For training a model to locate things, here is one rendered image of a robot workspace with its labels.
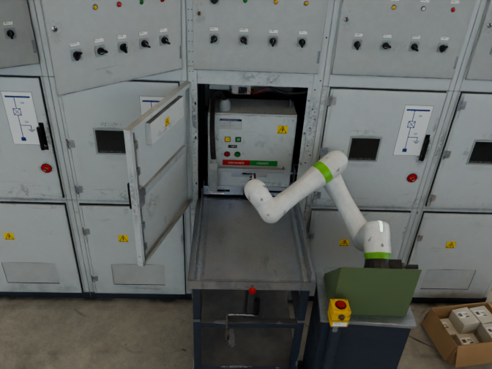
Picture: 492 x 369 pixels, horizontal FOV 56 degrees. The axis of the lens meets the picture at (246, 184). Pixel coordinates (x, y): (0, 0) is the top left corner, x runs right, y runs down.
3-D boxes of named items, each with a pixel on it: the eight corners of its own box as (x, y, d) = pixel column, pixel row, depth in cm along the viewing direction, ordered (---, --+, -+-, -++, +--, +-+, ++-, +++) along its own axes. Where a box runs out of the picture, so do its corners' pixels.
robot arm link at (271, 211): (307, 167, 235) (315, 164, 224) (320, 186, 236) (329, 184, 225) (252, 209, 226) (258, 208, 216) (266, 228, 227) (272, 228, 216)
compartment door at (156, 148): (131, 263, 226) (115, 128, 187) (184, 197, 278) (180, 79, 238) (143, 267, 225) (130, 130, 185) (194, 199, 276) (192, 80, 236)
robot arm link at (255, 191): (258, 174, 216) (239, 188, 216) (274, 196, 217) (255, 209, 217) (256, 173, 230) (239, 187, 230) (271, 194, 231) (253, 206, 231)
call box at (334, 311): (348, 327, 204) (351, 312, 199) (329, 327, 204) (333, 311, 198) (344, 313, 211) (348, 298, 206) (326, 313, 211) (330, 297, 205)
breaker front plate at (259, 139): (288, 189, 277) (296, 117, 251) (208, 187, 275) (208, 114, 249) (288, 188, 278) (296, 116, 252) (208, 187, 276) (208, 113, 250)
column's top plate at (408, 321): (399, 279, 242) (400, 276, 241) (416, 329, 214) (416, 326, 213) (314, 273, 243) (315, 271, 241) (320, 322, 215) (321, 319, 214)
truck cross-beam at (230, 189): (292, 196, 279) (293, 188, 276) (203, 194, 277) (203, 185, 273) (291, 192, 283) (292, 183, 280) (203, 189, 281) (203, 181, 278)
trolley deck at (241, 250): (315, 291, 224) (316, 282, 221) (187, 288, 221) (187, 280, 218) (298, 209, 281) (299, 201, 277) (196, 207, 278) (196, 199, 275)
